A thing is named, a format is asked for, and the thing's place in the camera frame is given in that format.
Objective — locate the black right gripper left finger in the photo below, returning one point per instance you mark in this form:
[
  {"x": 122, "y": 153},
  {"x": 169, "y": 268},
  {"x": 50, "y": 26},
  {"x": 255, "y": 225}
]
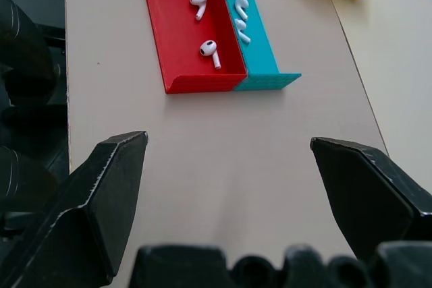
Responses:
[{"x": 84, "y": 220}]

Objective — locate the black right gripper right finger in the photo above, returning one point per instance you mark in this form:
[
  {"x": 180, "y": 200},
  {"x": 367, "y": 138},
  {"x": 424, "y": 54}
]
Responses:
[{"x": 364, "y": 200}]

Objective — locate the dark rounded shape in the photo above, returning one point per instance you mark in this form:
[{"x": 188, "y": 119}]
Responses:
[{"x": 23, "y": 65}]

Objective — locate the teal plastic tray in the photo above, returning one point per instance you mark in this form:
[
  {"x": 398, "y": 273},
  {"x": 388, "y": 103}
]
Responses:
[{"x": 261, "y": 55}]

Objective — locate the red plastic tray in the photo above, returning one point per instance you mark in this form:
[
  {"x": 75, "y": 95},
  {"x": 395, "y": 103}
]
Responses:
[{"x": 175, "y": 38}]

